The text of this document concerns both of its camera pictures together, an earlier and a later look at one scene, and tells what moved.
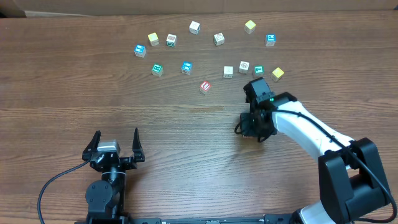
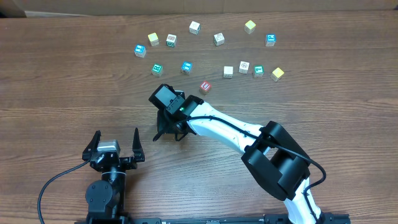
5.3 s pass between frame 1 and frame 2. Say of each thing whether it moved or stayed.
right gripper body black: moved
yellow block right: stayed
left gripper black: stayed
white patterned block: stayed
